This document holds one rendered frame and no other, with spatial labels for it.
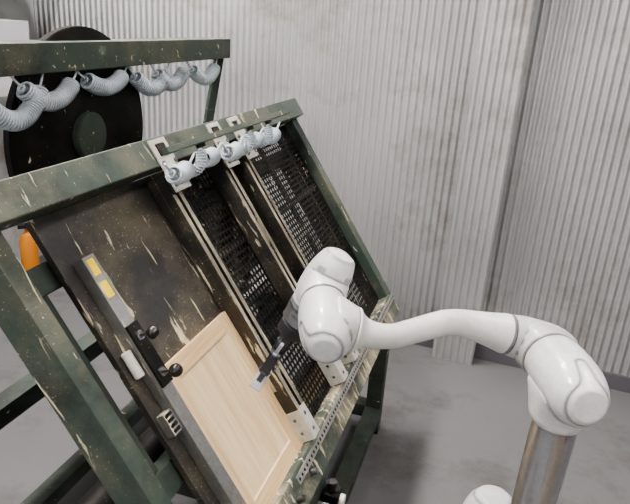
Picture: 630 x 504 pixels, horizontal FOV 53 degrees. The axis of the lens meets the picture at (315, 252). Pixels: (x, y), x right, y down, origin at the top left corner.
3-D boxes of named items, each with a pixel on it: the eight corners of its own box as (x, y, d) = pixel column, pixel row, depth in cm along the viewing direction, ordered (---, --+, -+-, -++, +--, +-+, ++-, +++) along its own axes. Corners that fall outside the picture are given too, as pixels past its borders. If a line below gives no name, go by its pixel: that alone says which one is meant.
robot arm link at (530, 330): (509, 301, 155) (531, 326, 143) (574, 318, 158) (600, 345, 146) (489, 345, 160) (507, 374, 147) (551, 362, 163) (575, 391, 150)
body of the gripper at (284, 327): (291, 305, 154) (274, 331, 158) (278, 319, 146) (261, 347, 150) (316, 322, 153) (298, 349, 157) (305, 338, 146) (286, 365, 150)
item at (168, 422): (168, 439, 174) (175, 436, 173) (155, 418, 173) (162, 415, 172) (175, 431, 178) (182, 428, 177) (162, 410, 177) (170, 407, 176)
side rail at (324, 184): (370, 303, 354) (387, 296, 350) (275, 129, 339) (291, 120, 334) (373, 297, 361) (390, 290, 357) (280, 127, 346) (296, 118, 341)
